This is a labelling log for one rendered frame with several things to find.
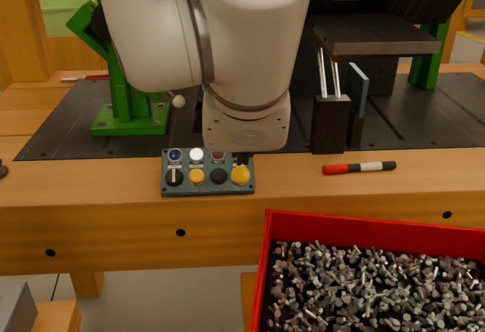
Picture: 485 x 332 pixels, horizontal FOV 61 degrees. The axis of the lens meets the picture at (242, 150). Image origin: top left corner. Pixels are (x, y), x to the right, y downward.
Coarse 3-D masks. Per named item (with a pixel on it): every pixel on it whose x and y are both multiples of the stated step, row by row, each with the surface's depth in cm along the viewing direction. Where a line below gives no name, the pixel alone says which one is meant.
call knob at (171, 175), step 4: (168, 172) 65; (172, 172) 65; (176, 172) 65; (180, 172) 65; (168, 176) 64; (172, 176) 64; (176, 176) 64; (180, 176) 65; (168, 180) 64; (172, 180) 64; (176, 180) 64; (180, 180) 65; (172, 184) 65; (176, 184) 65
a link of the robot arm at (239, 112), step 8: (208, 88) 41; (288, 88) 41; (216, 96) 40; (280, 96) 39; (216, 104) 41; (224, 104) 40; (232, 104) 39; (272, 104) 40; (280, 104) 41; (224, 112) 41; (232, 112) 40; (240, 112) 40; (248, 112) 40; (256, 112) 40; (264, 112) 40; (272, 112) 41
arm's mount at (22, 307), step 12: (0, 288) 49; (12, 288) 49; (24, 288) 49; (0, 300) 47; (12, 300) 47; (24, 300) 49; (0, 312) 46; (12, 312) 46; (24, 312) 49; (36, 312) 52; (0, 324) 44; (12, 324) 46; (24, 324) 48
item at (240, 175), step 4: (236, 168) 66; (240, 168) 65; (244, 168) 66; (232, 172) 65; (236, 172) 65; (240, 172) 65; (244, 172) 65; (248, 172) 65; (232, 176) 65; (236, 176) 65; (240, 176) 65; (244, 176) 65; (248, 176) 65; (236, 180) 65; (240, 180) 65; (244, 180) 65
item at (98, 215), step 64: (0, 192) 67; (64, 192) 67; (128, 192) 67; (256, 192) 67; (320, 192) 67; (384, 192) 67; (448, 192) 67; (0, 256) 69; (64, 256) 69; (128, 256) 70; (192, 256) 71; (256, 256) 72
